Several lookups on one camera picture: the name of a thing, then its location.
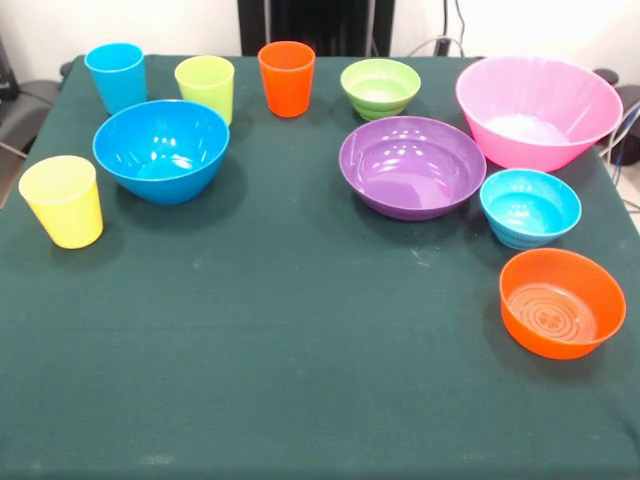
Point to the small green plastic bowl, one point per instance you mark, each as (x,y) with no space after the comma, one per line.
(380,90)

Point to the black chair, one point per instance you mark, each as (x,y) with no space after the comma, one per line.
(25,110)

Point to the black equipment base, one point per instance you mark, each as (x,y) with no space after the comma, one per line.
(631,95)

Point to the large blue plastic bowl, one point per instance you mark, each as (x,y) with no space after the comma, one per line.
(160,150)

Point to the orange plastic bowl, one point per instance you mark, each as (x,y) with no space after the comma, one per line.
(560,305)

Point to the orange plastic cup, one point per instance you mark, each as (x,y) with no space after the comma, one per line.
(286,85)

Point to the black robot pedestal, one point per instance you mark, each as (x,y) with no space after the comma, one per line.
(320,25)

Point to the lime green plastic cup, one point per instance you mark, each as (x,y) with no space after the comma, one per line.
(205,85)

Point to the purple plastic bowl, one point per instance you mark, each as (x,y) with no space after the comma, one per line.
(410,170)

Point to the dark green tablecloth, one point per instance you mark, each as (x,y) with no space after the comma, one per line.
(280,300)

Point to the black power plug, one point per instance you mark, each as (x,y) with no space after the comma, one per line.
(442,46)

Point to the small blue plastic bowl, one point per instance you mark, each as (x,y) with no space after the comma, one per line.
(530,210)

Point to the large pink plastic bowl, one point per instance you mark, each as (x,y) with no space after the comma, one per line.
(540,110)

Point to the blue plastic cup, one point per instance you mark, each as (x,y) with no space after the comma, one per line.
(120,80)

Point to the yellow plastic cup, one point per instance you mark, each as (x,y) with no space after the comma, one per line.
(65,210)

